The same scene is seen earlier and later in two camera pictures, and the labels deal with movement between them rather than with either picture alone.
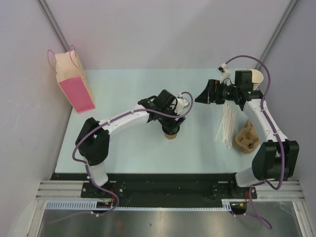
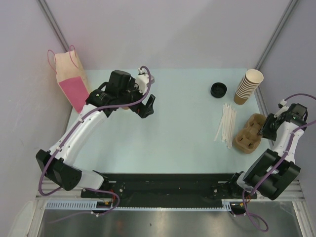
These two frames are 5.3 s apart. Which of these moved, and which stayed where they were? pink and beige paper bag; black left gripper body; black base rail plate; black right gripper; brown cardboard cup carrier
Moved: black left gripper body; black right gripper
Stayed: brown cardboard cup carrier; pink and beige paper bag; black base rail plate
